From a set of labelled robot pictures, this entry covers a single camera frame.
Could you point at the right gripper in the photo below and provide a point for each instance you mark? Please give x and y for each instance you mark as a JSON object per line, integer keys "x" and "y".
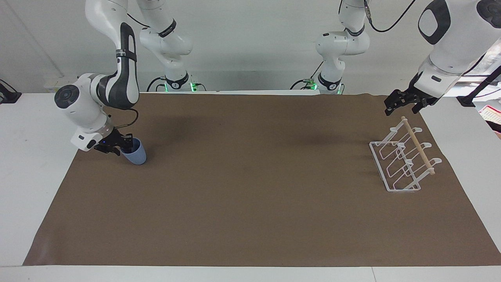
{"x": 108, "y": 141}

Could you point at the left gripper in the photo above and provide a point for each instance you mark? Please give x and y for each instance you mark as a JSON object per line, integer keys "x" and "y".
{"x": 422, "y": 96}

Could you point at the blue cup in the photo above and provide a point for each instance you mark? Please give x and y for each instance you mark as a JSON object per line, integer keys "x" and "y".
{"x": 135, "y": 154}

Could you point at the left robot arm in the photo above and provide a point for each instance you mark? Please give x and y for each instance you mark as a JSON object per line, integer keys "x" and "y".
{"x": 454, "y": 43}

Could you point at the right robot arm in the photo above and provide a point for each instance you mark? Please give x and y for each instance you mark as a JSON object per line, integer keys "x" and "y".
{"x": 125, "y": 74}

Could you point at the black stand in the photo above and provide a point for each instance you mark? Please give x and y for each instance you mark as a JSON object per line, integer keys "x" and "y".
{"x": 8, "y": 94}
{"x": 475, "y": 92}

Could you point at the red and white box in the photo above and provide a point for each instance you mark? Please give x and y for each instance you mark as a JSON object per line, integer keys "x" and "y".
{"x": 492, "y": 115}

